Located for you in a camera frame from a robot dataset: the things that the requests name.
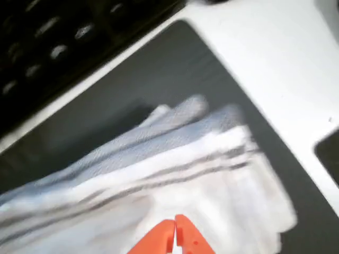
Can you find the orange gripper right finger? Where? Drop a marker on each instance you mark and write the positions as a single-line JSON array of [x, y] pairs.
[[190, 238]]

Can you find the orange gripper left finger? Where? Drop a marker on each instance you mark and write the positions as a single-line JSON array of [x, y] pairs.
[[159, 240]]

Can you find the white grey-striped towel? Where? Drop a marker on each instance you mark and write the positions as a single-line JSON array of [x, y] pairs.
[[159, 185]]

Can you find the black flat pad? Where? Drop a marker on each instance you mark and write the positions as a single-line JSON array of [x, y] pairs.
[[331, 158]]

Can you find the dark grey desk mat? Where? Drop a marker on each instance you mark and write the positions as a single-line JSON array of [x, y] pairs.
[[159, 79]]

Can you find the black computer keyboard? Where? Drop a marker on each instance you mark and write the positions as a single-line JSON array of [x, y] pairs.
[[53, 39]]

